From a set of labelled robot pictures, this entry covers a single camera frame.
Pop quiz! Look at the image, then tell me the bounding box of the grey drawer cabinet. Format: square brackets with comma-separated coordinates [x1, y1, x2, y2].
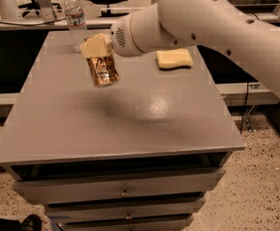
[0, 31, 244, 231]

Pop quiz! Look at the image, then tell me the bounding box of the clear plastic water bottle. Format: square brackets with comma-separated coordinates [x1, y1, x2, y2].
[64, 0, 87, 52]

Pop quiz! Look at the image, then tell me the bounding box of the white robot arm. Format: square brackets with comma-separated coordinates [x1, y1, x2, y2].
[80, 0, 280, 98]

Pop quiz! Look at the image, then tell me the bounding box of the metal railing frame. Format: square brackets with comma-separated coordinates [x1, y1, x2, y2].
[0, 0, 280, 28]

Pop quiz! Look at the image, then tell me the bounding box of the orange soda can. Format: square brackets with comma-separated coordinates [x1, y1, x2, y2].
[87, 55, 119, 88]

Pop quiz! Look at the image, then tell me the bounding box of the black shoe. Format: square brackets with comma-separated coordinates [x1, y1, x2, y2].
[19, 214, 41, 231]

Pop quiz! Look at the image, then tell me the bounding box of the yellow sponge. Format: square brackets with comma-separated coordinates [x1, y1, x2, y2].
[156, 48, 193, 69]

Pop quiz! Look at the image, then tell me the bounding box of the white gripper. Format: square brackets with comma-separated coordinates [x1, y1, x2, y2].
[80, 14, 143, 59]

